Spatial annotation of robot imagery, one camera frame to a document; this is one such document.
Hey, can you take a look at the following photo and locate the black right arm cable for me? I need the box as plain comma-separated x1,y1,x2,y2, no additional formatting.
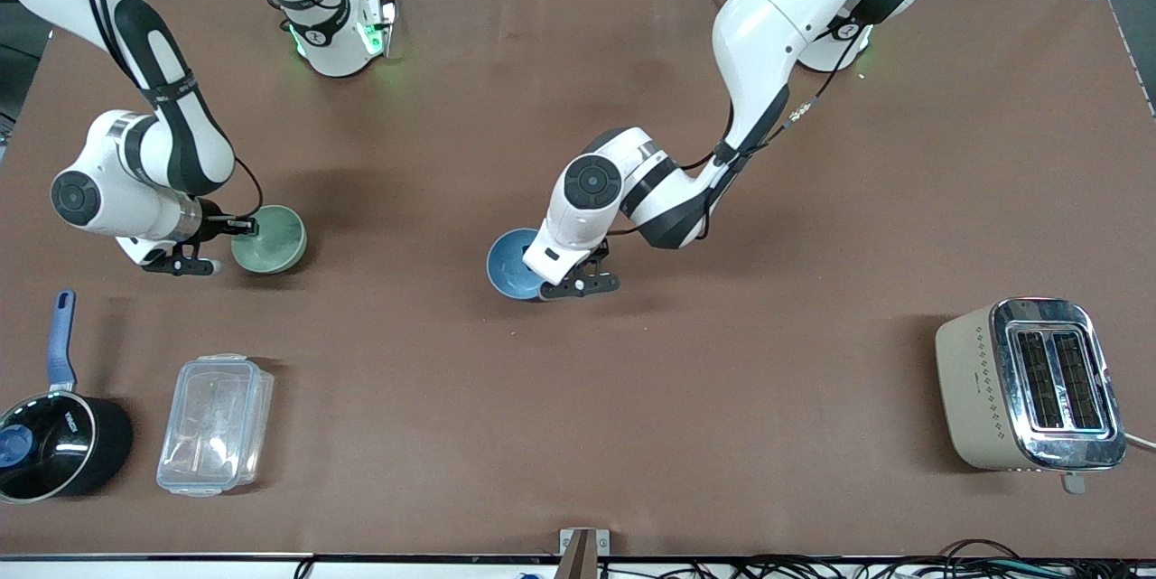
77,0,400,219

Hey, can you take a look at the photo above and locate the metal base connector plate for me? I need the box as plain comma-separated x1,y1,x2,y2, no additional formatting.
359,0,398,58

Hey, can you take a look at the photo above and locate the black cable tangle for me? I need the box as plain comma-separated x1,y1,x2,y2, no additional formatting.
596,539,1156,579

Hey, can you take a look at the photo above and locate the blue ceramic bowl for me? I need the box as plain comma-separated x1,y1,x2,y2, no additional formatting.
487,229,561,301

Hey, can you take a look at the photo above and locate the brown table cover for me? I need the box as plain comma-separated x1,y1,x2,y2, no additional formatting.
0,0,1156,557

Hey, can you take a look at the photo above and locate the beige chrome toaster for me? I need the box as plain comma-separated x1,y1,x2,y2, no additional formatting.
935,297,1128,496

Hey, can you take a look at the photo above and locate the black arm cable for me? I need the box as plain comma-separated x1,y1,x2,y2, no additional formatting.
605,10,872,241
77,0,400,219

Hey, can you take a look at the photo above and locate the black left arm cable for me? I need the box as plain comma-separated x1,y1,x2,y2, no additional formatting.
605,10,872,241

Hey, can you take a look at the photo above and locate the clear plastic food container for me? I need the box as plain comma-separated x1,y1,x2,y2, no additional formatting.
156,354,275,498

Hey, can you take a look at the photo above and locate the green ceramic bowl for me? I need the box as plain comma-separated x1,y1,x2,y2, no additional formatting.
230,205,308,275

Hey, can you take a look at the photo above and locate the black saucepan blue handle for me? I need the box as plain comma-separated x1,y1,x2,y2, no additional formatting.
0,290,135,504

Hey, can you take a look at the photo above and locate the metal table edge bracket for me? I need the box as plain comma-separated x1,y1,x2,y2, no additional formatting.
559,528,611,579

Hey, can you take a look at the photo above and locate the glass lid blue knob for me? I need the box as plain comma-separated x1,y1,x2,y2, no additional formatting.
0,392,96,503

